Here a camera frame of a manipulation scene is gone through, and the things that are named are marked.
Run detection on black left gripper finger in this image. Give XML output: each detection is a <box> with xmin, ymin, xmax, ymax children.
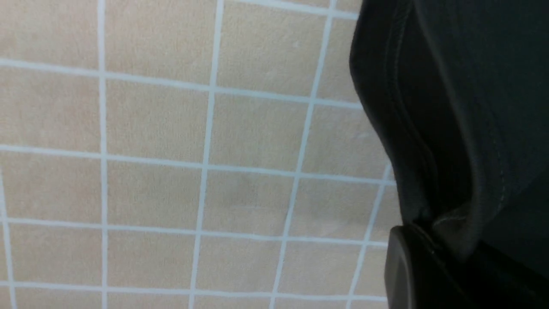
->
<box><xmin>384</xmin><ymin>224</ymin><xmax>549</xmax><ymax>309</ymax></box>

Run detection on beige checkered tablecloth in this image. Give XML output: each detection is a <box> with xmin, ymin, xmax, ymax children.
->
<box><xmin>0</xmin><ymin>0</ymin><xmax>400</xmax><ymax>309</ymax></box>

